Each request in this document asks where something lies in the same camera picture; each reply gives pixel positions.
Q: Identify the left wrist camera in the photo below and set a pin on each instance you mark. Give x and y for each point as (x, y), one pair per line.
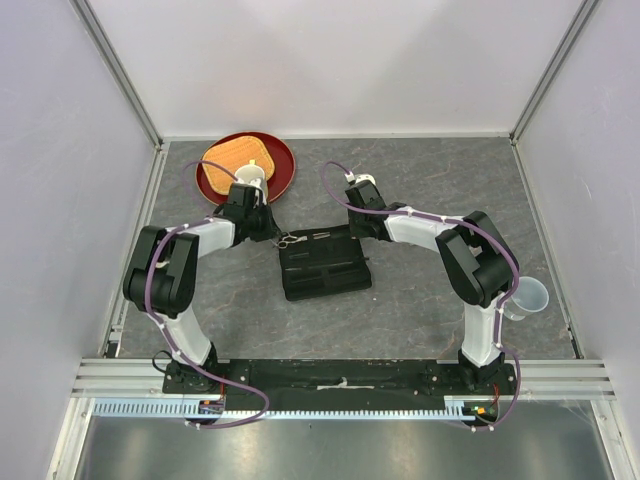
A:
(260, 192)

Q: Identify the clear plastic cup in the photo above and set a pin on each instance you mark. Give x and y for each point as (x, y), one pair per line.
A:
(530, 297)

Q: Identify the red round tray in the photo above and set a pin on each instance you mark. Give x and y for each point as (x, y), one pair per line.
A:
(285, 168)

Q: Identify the orange woven mat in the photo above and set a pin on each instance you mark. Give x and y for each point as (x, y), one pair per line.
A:
(224, 159)

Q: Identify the black tool case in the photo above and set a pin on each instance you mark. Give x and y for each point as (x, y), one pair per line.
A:
(330, 262)

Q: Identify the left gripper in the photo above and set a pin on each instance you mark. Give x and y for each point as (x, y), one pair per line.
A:
(272, 230)

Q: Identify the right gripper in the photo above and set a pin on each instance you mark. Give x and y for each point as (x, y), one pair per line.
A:
(355, 232)

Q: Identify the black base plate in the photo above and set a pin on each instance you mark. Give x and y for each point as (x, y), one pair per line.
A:
(365, 383)

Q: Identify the pale green cup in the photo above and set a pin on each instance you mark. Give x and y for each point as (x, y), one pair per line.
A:
(253, 178)

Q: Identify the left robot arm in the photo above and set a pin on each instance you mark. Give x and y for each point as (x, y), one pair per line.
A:
(160, 278)

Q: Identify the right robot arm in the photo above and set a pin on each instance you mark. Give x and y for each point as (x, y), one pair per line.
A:
(479, 265)

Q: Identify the silver scissors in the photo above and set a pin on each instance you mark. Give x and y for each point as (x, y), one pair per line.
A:
(287, 239)

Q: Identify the grey slotted cable duct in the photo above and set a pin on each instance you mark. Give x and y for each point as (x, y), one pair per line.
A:
(195, 409)

